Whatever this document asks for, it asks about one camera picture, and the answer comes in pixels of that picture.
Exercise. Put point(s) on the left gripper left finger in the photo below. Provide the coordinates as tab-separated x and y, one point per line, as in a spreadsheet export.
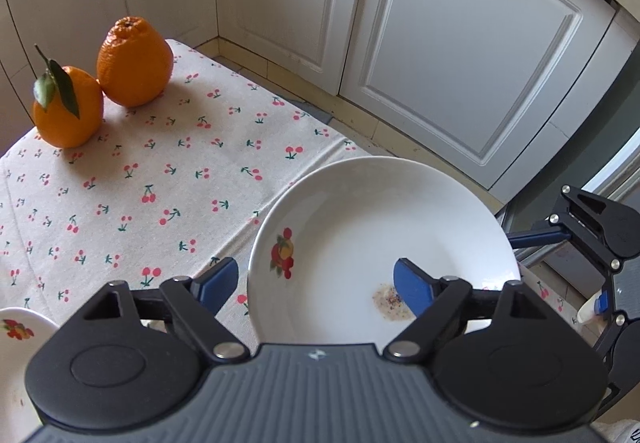
128	358

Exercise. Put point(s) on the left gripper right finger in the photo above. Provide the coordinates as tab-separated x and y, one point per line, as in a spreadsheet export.
501	357

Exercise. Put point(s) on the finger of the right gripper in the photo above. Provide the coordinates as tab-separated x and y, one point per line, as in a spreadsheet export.
537	237
594	309

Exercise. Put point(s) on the white plate with fruit print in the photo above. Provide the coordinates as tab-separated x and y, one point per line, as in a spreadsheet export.
23	333
322	265

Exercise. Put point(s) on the white kitchen cabinets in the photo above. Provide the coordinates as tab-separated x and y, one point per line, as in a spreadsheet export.
494	87

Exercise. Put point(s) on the cherry print tablecloth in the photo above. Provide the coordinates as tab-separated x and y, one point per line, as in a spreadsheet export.
165	190

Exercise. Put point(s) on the orange with green leaf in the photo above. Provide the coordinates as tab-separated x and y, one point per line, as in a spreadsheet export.
68	106

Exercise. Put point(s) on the bumpy orange without leaf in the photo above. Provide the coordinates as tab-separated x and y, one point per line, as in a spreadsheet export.
134	63

